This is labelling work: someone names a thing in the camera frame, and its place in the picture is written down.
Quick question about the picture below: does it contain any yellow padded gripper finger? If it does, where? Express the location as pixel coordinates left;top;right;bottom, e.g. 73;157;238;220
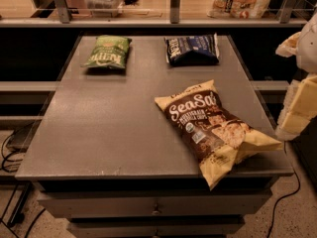
275;112;310;141
290;75;317;119

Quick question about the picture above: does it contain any brown sea salt chip bag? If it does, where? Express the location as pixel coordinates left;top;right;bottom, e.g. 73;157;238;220
155;80;282;188

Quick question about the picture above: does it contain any dark blue chip bag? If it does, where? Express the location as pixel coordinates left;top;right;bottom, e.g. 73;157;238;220
164;33;220;66

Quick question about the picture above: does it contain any white snack bag on shelf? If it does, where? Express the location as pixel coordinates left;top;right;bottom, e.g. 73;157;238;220
207;0;270;19

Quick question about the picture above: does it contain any green jalapeno chip bag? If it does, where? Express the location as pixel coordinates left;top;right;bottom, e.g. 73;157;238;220
81;35;132;69

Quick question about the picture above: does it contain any grey drawer cabinet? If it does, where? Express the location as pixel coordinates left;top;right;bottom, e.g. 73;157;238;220
17;36;292;238

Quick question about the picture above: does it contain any clear plastic container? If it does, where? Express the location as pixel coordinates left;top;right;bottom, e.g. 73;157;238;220
85;0;123;18

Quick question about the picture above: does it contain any black cable right floor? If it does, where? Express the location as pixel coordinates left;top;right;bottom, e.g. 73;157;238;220
265;142;302;238

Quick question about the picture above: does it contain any grey metal shelf rail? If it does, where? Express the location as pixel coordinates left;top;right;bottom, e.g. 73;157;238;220
0;0;316;28

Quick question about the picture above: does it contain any black cables left floor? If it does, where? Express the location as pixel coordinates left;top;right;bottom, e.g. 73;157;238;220
0;122;47;238

